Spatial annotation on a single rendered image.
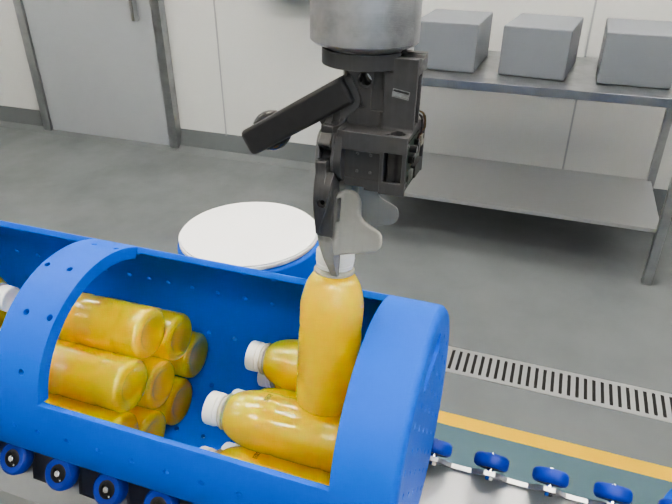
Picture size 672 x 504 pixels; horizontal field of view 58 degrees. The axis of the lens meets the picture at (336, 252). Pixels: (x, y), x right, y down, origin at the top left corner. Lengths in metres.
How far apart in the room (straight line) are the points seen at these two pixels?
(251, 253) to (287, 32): 3.09
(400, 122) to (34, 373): 0.48
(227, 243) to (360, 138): 0.71
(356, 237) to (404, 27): 0.19
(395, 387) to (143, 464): 0.29
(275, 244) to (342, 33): 0.73
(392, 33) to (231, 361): 0.58
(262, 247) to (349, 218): 0.63
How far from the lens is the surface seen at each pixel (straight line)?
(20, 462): 0.95
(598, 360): 2.72
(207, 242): 1.20
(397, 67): 0.51
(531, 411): 2.40
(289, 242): 1.18
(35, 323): 0.76
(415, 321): 0.64
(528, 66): 3.05
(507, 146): 3.95
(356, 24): 0.49
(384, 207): 0.60
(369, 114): 0.53
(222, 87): 4.46
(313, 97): 0.54
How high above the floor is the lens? 1.61
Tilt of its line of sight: 30 degrees down
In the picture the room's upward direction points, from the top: straight up
